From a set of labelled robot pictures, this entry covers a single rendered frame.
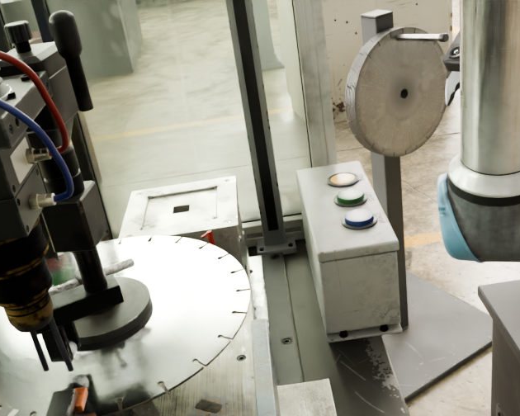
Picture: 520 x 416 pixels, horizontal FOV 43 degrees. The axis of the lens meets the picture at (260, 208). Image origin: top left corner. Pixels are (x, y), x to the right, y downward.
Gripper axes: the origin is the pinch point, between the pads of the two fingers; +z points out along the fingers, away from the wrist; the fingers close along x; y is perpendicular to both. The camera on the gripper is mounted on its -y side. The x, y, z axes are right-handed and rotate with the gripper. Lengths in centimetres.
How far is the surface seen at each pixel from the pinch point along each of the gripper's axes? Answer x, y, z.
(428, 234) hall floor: 74, 86, 91
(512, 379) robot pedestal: -25.0, -32.3, 25.8
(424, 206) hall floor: 89, 104, 90
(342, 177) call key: 5.0, -32.2, 0.9
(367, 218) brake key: -7.6, -41.3, 0.3
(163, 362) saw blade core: -15, -80, -4
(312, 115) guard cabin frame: 13.9, -28.7, -7.2
